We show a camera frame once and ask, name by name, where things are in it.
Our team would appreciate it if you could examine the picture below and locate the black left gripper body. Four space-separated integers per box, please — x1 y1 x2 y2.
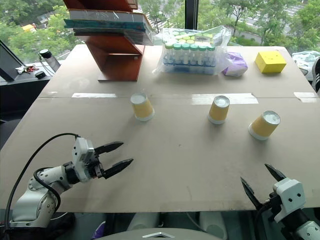
84 154 105 180

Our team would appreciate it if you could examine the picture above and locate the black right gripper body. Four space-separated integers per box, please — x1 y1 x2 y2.
259 191 283 214

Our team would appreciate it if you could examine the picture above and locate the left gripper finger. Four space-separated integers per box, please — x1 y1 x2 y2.
93 141 125 157
102 157 135 180

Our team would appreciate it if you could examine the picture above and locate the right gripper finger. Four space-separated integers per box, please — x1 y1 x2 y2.
239 176 263 209
264 163 288 186

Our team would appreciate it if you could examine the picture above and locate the stack of folders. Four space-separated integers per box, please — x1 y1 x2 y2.
63 8 156 47

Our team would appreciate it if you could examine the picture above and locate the yellow paper cup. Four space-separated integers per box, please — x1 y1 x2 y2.
247 110 282 142
207 95 231 125
129 92 155 123

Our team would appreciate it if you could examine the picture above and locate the short clear tape strip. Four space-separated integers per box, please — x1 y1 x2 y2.
71 92 117 99

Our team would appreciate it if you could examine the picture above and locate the white rounded shape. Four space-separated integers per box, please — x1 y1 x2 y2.
126 212 161 232

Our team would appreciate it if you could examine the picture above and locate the purple cloth piece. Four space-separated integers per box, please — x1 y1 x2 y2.
91 220 108 240

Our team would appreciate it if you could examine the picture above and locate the silver robot torso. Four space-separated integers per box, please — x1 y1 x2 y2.
99 224 209 240

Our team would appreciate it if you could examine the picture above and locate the clear tape strip at edge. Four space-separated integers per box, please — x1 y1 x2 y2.
293 91 319 103

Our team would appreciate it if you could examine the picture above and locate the brown wooden shelf rack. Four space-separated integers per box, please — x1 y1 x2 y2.
62 0 146 83

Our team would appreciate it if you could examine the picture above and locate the long clear tape strip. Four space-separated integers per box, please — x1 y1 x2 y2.
191 93 260 106

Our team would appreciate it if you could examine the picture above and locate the black white shoe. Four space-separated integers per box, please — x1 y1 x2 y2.
310 57 320 99

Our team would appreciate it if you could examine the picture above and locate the black side desk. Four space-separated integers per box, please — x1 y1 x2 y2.
0 58 66 151

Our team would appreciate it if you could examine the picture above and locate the yellow box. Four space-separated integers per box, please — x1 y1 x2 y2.
254 50 288 75

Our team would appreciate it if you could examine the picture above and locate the bunch of keys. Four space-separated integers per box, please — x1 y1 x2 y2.
14 64 36 74

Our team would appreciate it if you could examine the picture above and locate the purple white packet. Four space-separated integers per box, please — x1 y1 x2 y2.
221 51 249 77

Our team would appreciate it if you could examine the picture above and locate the clear bag of tubes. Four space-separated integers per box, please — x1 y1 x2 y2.
152 25 233 76

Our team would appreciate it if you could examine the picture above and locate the dark monitor screen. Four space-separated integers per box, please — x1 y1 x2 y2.
0 39 26 82

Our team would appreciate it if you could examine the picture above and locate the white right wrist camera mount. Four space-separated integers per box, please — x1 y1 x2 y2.
272 178 306 224

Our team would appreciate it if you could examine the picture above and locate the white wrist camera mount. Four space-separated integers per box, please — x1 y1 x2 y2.
71 137 101 183
272 178 306 224

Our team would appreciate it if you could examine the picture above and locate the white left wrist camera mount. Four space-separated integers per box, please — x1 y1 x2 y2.
71 137 101 183

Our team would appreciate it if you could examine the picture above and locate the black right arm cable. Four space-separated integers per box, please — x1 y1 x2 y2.
254 198 274 240

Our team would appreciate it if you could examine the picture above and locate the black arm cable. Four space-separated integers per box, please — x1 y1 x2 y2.
4 132 81 229
254 198 274 240

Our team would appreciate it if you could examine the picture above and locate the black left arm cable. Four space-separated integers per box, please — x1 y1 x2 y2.
4 132 81 229

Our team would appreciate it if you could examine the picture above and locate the black window frame post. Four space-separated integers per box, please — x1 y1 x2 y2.
184 0 200 30

